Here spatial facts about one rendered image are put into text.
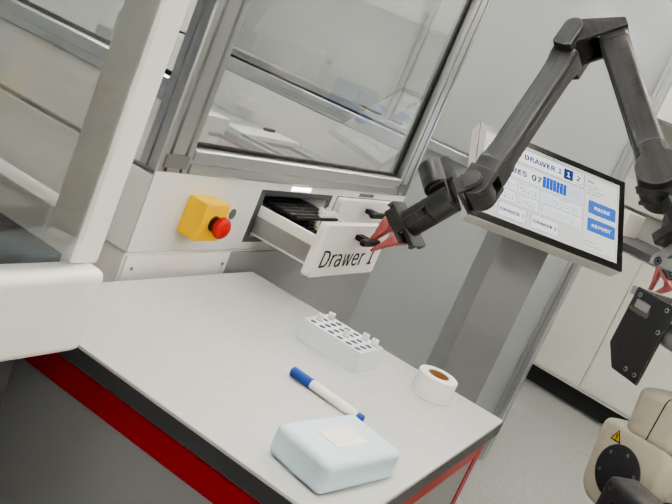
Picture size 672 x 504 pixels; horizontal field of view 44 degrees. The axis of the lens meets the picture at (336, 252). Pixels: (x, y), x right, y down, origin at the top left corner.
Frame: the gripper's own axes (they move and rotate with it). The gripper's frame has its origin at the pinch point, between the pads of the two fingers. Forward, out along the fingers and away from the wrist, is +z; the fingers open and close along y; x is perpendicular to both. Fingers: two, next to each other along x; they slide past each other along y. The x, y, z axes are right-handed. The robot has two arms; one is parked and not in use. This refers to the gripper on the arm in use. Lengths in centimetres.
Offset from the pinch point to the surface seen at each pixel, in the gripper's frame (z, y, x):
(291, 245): 8.8, 4.5, 15.8
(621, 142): -37, 22, -162
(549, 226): -16, -2, -86
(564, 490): 47, -86, -180
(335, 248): 3.0, 0.8, 10.6
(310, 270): 6.6, -2.0, 17.0
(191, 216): 11.4, 11.6, 39.7
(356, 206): 8.8, 14.7, -21.6
